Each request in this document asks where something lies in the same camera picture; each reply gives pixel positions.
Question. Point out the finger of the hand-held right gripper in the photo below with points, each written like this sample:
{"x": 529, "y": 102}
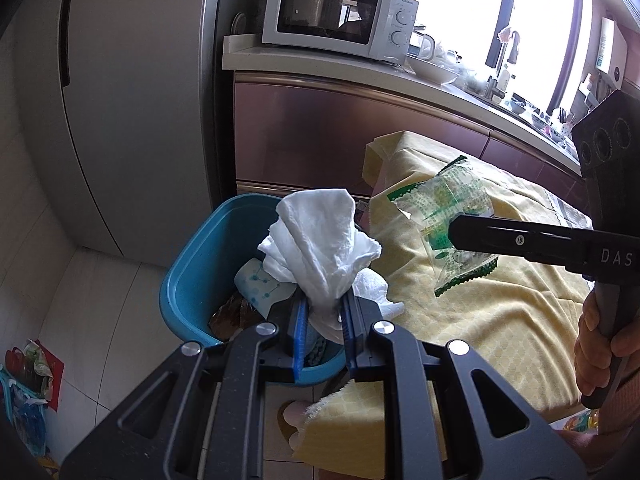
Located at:
{"x": 500, "y": 237}

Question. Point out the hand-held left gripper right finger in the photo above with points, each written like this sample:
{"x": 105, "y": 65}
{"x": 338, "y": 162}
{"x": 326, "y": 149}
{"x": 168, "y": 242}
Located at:
{"x": 350, "y": 340}

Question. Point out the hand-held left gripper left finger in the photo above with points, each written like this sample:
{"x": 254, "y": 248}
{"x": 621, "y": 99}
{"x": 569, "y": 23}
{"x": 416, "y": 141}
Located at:
{"x": 299, "y": 340}

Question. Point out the green clear snack wrapper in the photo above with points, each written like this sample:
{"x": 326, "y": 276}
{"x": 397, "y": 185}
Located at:
{"x": 450, "y": 195}

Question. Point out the white blue dotted paper cup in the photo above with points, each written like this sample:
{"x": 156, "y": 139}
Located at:
{"x": 260, "y": 285}

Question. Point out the gold foil snack wrapper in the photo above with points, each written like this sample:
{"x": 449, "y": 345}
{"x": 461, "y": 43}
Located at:
{"x": 232, "y": 317}

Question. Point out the white tissue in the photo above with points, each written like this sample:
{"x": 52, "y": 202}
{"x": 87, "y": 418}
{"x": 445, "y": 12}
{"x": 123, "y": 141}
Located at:
{"x": 320, "y": 245}

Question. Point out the blue plastic bin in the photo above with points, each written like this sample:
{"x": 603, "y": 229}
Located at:
{"x": 200, "y": 270}

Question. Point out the person's right forearm pink sleeve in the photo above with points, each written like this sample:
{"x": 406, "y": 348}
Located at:
{"x": 615, "y": 457}

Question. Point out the person's right hand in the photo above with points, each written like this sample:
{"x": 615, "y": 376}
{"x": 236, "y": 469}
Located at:
{"x": 590, "y": 355}

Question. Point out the beige slipper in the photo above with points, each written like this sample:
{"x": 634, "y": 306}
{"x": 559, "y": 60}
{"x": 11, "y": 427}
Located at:
{"x": 290, "y": 420}

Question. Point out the yellow grey printed tablecloth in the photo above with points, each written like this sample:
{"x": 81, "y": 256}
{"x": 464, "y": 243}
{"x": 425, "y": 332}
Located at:
{"x": 500, "y": 320}

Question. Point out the white dotted utensil holder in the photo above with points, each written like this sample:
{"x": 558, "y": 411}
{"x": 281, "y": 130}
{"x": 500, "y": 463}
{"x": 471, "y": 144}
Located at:
{"x": 563, "y": 129}

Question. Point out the blue patterned bowl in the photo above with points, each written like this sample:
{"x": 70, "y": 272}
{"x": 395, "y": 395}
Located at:
{"x": 541, "y": 123}
{"x": 516, "y": 106}

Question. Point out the steel kitchen faucet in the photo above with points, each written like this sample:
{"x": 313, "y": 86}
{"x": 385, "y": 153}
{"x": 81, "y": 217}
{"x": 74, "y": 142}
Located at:
{"x": 497, "y": 80}

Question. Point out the white wide bowl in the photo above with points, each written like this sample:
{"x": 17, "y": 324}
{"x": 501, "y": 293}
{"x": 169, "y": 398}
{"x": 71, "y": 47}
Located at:
{"x": 432, "y": 71}

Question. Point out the pink dish cloth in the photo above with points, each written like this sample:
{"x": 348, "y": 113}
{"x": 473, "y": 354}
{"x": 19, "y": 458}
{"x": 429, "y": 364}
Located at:
{"x": 506, "y": 35}

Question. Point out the brown lower kitchen cabinets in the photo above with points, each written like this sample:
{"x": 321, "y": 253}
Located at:
{"x": 325, "y": 130}

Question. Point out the glass kettle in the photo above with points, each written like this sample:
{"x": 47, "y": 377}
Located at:
{"x": 422, "y": 46}

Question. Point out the dark framed window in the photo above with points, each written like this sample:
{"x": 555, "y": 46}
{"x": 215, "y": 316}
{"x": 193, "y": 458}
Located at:
{"x": 450, "y": 0}

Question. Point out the red printed bag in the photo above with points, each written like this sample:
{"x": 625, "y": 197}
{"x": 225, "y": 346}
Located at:
{"x": 35, "y": 365}

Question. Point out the grey steel refrigerator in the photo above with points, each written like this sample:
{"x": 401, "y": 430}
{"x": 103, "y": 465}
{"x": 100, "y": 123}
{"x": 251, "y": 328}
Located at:
{"x": 140, "y": 110}

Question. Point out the blue plastic bag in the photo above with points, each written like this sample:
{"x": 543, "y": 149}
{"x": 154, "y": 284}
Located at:
{"x": 25, "y": 420}

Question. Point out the white kitchen countertop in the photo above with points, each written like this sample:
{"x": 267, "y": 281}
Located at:
{"x": 250, "y": 57}

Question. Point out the white microwave oven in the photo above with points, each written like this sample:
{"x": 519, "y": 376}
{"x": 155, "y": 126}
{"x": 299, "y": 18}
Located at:
{"x": 320, "y": 10}

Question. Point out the white wall water heater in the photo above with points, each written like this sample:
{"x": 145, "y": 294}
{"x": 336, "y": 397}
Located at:
{"x": 611, "y": 55}

